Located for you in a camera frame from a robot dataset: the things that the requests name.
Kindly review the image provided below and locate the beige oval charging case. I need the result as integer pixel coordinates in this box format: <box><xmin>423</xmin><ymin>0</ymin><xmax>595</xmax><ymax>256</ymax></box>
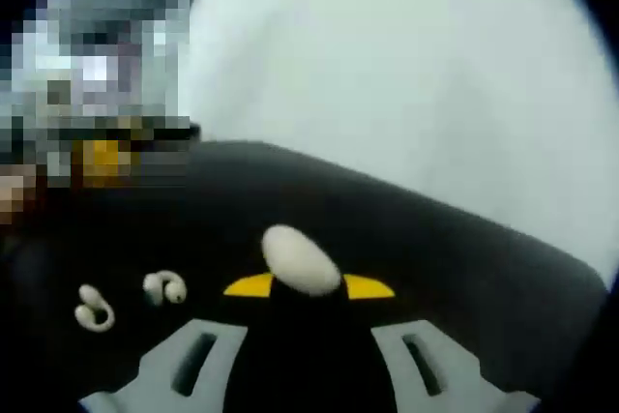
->
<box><xmin>260</xmin><ymin>223</ymin><xmax>339</xmax><ymax>297</ymax></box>

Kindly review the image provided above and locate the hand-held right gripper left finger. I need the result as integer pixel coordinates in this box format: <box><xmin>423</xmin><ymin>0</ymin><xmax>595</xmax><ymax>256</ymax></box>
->
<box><xmin>79</xmin><ymin>273</ymin><xmax>310</xmax><ymax>413</ymax></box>

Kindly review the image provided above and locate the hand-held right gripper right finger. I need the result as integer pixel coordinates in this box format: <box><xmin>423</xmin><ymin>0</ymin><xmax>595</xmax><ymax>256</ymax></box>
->
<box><xmin>309</xmin><ymin>273</ymin><xmax>542</xmax><ymax>413</ymax></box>

